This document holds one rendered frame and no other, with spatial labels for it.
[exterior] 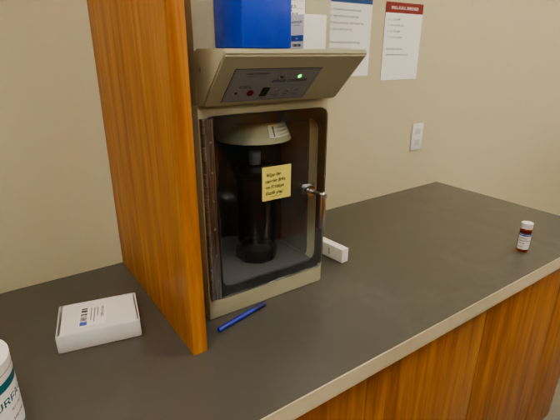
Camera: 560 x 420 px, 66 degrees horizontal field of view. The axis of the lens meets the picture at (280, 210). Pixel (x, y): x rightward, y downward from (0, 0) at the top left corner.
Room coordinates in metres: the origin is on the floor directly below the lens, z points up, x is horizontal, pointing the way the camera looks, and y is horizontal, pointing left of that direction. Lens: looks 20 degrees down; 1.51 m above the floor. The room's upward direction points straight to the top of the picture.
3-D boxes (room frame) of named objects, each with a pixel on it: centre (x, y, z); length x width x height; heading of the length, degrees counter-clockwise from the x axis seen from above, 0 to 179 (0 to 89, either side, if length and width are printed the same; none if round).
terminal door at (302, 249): (0.90, 0.02, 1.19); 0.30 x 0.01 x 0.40; 125
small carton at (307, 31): (0.89, -0.05, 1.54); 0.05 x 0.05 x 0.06; 29
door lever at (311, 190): (0.94, -0.09, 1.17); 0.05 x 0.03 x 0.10; 35
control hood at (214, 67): (0.86, -0.01, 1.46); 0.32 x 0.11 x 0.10; 125
